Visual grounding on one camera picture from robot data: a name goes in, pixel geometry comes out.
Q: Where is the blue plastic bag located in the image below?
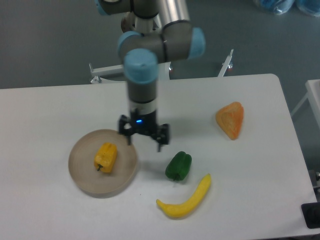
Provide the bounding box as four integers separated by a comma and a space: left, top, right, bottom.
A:
295, 0, 320, 17
252, 0, 295, 15

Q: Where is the green bell pepper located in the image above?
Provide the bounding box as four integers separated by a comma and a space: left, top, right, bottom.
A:
165, 151, 192, 181

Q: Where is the white left frame leg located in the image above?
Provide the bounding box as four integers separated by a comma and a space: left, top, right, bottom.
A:
89, 63, 124, 84

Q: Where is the black device at edge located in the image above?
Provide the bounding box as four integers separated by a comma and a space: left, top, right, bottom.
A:
301, 202, 320, 229

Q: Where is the orange fruit wedge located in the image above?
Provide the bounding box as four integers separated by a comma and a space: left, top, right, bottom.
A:
215, 101, 244, 140

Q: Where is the white side table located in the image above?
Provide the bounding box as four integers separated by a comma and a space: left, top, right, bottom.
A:
290, 79, 320, 120

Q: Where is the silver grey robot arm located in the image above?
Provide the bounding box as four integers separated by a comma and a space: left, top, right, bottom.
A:
94, 0, 206, 148

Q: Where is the white frame leg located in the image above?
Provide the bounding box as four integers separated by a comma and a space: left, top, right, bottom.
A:
89, 63, 124, 84
217, 49, 234, 78

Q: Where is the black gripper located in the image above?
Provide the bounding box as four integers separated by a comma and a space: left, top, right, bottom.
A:
118, 109, 170, 152

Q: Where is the white right frame leg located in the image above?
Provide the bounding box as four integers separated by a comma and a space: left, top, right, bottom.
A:
217, 49, 234, 78

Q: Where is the yellow banana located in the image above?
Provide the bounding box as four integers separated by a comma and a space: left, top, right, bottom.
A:
156, 173, 212, 219

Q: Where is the beige round plate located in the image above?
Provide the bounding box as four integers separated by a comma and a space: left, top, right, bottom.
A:
68, 129, 138, 198

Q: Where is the yellow bell pepper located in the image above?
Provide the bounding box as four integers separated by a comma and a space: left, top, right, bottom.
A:
94, 142, 118, 174

